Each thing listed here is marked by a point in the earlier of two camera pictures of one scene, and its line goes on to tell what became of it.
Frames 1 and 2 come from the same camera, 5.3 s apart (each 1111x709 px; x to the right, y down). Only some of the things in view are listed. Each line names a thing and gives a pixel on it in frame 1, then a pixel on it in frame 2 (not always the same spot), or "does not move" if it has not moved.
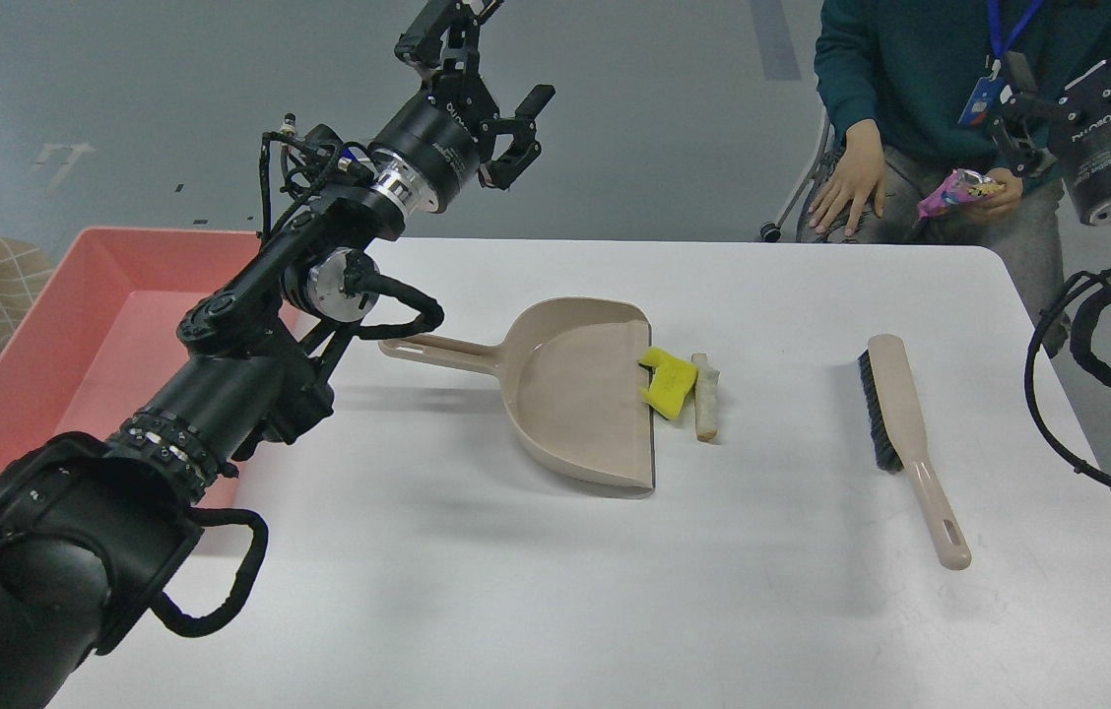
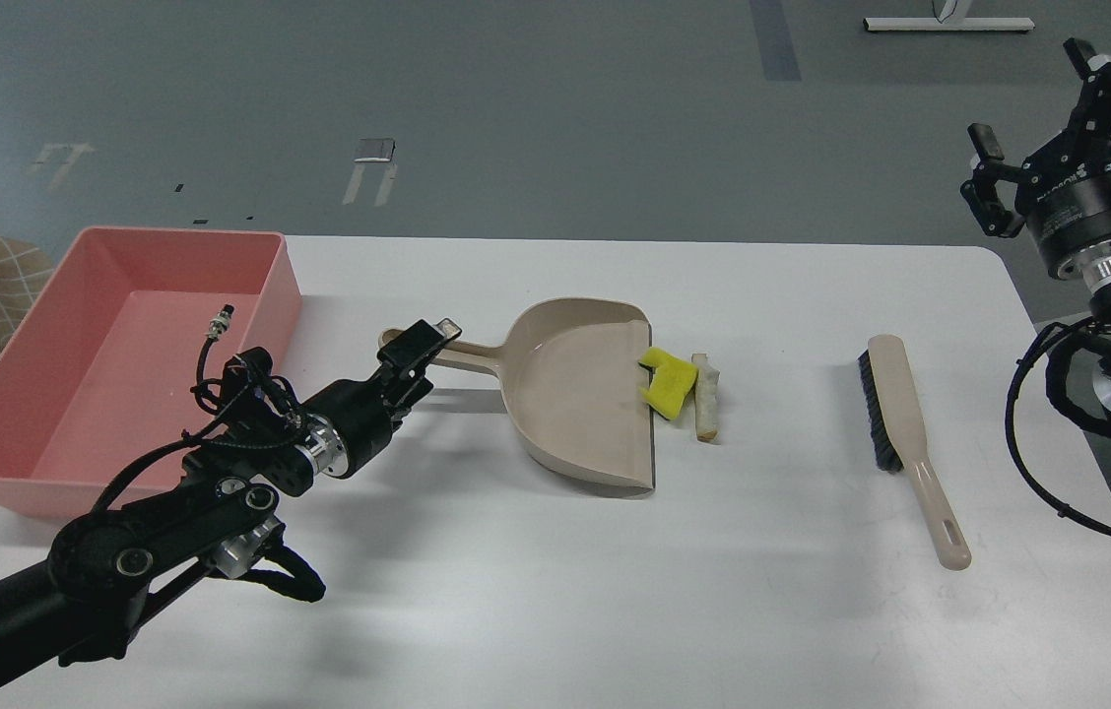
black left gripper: (454, 135) to (356, 418)
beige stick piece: (705, 398) does not move
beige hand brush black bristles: (901, 442) does not move
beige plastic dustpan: (570, 379) does not move
